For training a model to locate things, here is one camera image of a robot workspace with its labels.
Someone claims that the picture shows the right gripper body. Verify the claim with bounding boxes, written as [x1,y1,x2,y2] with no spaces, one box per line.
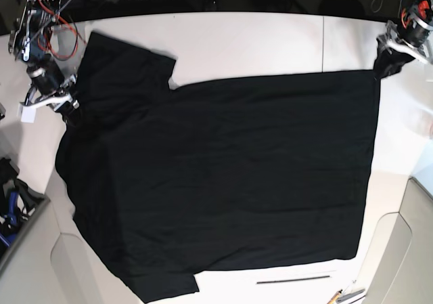
[25,63,80,113]

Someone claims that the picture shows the yellow handled tool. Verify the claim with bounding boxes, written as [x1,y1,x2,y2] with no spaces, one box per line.
[327,289,343,304]

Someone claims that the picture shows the grey flat tool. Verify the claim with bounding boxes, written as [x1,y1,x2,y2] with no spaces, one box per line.
[336,289,366,304]

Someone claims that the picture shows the blue and black tools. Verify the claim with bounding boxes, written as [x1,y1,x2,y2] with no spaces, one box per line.
[1,157,43,257]

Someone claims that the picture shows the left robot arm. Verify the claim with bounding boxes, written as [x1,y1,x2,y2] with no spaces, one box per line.
[375,0,432,67]

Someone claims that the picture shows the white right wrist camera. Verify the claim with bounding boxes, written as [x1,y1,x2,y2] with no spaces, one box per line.
[18,102,37,123]

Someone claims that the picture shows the beige chair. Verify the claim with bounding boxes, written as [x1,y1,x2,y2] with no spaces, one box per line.
[1,200,140,303]
[354,178,432,303]

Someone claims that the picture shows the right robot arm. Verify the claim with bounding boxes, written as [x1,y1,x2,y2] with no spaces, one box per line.
[8,0,84,116]

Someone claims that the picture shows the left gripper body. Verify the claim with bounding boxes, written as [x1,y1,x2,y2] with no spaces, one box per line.
[377,16,432,64]

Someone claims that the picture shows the beige chair right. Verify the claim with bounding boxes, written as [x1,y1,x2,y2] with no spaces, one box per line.
[354,178,432,303]

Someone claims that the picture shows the beige chair left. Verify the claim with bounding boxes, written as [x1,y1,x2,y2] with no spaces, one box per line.
[1,200,140,303]

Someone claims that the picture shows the black T-shirt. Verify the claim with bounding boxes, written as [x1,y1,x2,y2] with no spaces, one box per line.
[53,30,410,304]

